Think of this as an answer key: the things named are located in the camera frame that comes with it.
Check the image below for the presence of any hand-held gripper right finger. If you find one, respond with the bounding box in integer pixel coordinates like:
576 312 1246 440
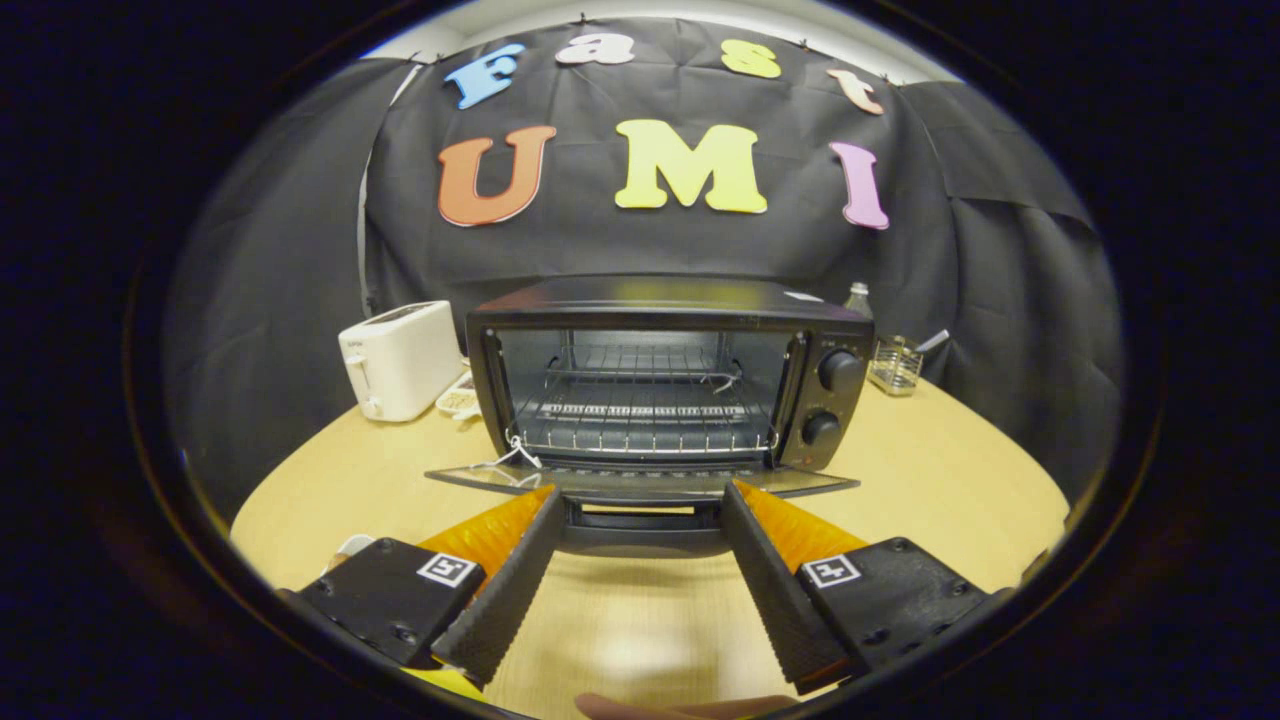
720 480 1007 696

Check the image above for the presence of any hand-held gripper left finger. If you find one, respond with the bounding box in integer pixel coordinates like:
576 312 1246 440
288 486 567 691

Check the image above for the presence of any black toaster oven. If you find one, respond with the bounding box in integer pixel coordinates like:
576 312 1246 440
425 275 878 559

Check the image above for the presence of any white bread toaster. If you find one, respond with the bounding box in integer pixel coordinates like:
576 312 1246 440
338 300 466 423

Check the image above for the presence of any small white snack dish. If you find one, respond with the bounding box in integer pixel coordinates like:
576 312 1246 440
437 370 483 420

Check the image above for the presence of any clear glass container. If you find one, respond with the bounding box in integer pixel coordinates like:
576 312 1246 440
866 335 926 398

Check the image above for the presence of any metal oven wire rack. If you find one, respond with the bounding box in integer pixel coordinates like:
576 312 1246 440
513 345 783 457

